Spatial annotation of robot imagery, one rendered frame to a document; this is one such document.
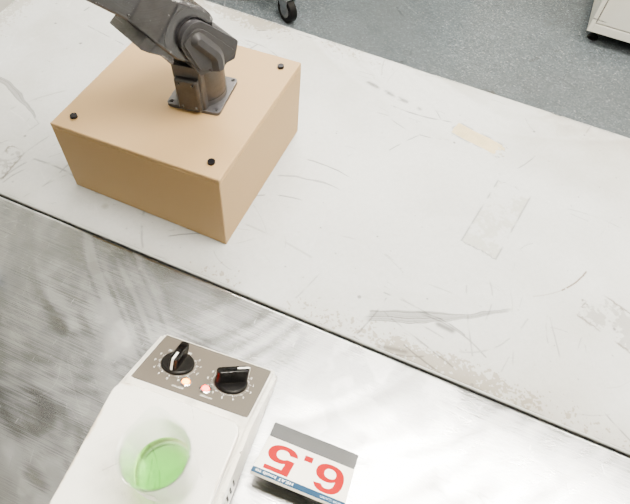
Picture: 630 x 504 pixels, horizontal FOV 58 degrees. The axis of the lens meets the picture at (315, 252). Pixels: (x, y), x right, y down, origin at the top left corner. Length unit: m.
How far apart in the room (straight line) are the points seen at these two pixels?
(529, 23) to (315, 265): 2.30
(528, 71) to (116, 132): 2.11
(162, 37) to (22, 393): 0.38
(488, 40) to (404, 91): 1.79
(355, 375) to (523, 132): 0.46
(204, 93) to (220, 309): 0.24
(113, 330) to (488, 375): 0.42
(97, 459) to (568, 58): 2.50
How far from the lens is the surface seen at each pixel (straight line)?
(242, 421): 0.54
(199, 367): 0.58
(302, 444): 0.60
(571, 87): 2.60
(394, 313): 0.67
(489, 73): 2.52
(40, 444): 0.64
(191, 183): 0.64
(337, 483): 0.57
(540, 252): 0.77
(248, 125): 0.66
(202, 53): 0.62
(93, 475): 0.53
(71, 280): 0.71
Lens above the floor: 1.48
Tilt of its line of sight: 57 degrees down
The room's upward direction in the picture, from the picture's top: 7 degrees clockwise
